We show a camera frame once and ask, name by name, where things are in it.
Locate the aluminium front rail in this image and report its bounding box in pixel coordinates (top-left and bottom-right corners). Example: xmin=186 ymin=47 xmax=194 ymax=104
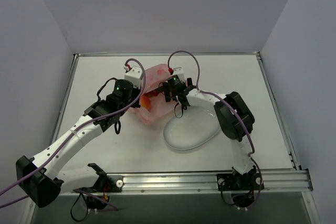
xmin=49 ymin=169 xmax=313 ymax=196

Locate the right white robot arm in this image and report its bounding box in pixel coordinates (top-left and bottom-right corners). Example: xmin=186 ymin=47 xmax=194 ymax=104
xmin=159 ymin=75 xmax=256 ymax=175

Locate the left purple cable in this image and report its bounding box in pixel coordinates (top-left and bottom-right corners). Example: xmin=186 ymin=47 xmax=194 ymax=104
xmin=0 ymin=58 xmax=147 ymax=208

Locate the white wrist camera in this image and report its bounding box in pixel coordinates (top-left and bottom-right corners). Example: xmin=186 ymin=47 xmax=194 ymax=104
xmin=124 ymin=65 xmax=143 ymax=89
xmin=168 ymin=67 xmax=185 ymax=81

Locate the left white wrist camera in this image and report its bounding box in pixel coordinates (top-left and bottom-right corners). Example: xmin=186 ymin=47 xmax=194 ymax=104
xmin=124 ymin=65 xmax=143 ymax=89

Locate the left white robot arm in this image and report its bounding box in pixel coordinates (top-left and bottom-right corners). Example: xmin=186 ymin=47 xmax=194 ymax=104
xmin=16 ymin=77 xmax=146 ymax=208

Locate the white oval plate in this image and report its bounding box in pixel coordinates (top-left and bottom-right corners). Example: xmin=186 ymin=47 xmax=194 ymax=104
xmin=163 ymin=106 xmax=221 ymax=151

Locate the pink plastic bag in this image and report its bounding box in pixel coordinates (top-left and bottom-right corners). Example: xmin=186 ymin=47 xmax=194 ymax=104
xmin=130 ymin=64 xmax=176 ymax=125

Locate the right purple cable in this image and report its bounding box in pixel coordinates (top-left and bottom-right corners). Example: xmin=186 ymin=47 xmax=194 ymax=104
xmin=167 ymin=50 xmax=263 ymax=204

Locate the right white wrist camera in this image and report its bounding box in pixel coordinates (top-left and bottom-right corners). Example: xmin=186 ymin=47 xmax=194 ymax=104
xmin=168 ymin=67 xmax=185 ymax=81

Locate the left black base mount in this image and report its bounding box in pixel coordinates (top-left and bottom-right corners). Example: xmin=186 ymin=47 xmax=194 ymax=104
xmin=92 ymin=175 xmax=124 ymax=193

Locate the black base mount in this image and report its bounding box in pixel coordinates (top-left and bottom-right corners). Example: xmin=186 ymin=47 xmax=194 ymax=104
xmin=92 ymin=175 xmax=124 ymax=193
xmin=216 ymin=173 xmax=265 ymax=191

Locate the purple cable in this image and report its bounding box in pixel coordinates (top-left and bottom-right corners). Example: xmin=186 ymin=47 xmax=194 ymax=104
xmin=0 ymin=58 xmax=147 ymax=208
xmin=167 ymin=50 xmax=263 ymax=204

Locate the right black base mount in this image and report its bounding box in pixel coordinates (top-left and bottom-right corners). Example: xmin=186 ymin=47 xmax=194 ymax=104
xmin=216 ymin=173 xmax=265 ymax=191

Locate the orange fake peach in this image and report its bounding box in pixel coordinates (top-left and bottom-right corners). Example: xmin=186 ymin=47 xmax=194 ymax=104
xmin=140 ymin=95 xmax=152 ymax=111

